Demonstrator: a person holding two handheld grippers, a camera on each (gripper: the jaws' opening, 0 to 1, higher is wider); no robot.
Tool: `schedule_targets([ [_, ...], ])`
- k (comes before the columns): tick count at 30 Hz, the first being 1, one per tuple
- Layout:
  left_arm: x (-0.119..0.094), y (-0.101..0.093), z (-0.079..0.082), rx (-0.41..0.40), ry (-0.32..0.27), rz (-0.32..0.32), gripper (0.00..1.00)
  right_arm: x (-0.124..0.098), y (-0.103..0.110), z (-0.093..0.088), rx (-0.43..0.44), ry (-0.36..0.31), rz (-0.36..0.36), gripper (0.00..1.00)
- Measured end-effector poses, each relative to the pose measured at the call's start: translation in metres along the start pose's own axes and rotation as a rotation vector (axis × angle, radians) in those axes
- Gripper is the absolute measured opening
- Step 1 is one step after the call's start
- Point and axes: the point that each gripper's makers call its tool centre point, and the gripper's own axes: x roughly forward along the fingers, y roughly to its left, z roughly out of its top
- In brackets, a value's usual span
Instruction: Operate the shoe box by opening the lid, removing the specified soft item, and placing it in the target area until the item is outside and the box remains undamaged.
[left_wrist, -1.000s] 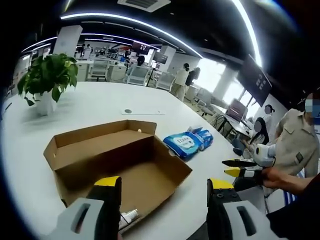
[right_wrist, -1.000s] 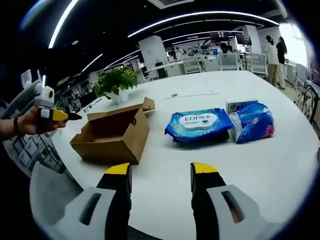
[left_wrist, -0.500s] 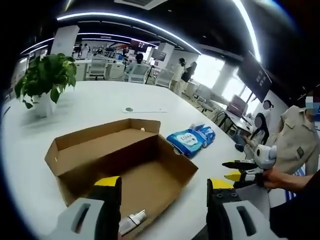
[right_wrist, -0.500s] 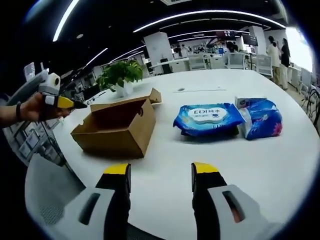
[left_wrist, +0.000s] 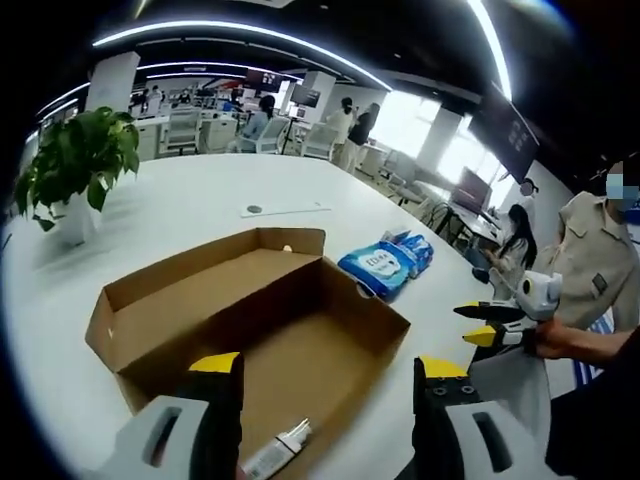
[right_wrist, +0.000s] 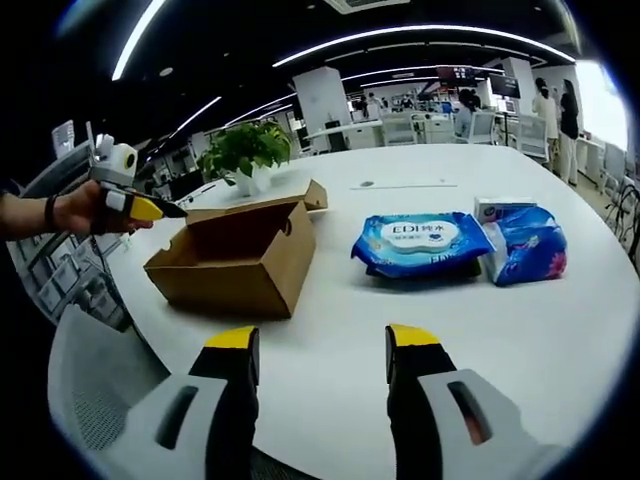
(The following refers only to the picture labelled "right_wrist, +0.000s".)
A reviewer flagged white square pillar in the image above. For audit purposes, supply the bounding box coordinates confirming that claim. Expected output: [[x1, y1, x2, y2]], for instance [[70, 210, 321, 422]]
[[292, 64, 350, 154]]

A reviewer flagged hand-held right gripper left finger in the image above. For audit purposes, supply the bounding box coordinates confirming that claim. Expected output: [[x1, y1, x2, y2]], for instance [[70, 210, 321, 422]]
[[99, 324, 262, 480]]

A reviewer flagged ceiling air conditioner unit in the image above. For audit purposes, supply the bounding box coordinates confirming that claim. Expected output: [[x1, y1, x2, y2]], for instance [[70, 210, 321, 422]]
[[323, 0, 412, 11]]

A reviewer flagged blue wet wipes pack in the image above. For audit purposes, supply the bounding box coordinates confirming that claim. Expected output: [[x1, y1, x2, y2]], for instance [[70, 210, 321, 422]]
[[349, 210, 497, 279]]

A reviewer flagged white office chair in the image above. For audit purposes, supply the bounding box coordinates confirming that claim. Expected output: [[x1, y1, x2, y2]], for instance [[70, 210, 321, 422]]
[[469, 110, 500, 147]]

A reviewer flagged person's left hand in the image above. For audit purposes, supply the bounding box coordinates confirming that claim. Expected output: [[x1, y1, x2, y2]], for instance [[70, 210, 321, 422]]
[[54, 178, 156, 236]]

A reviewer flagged green potted plant white pot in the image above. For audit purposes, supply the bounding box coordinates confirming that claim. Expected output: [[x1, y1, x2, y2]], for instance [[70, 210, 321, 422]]
[[196, 121, 293, 198]]

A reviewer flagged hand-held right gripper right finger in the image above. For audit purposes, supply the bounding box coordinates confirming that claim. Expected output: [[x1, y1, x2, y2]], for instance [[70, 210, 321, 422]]
[[384, 323, 569, 480]]

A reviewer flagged black wristband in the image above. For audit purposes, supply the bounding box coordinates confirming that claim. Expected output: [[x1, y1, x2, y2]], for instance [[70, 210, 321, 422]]
[[43, 193, 61, 232]]

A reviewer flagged white carton box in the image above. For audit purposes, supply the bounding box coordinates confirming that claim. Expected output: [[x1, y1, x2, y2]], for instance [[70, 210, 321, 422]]
[[473, 195, 540, 224]]

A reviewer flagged blue soft tissue pack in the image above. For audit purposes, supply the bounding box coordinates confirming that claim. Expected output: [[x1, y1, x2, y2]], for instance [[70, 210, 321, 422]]
[[481, 204, 571, 288]]

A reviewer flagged brown cardboard shoe box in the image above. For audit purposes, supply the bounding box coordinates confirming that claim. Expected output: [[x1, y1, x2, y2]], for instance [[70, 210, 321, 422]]
[[143, 178, 330, 320]]

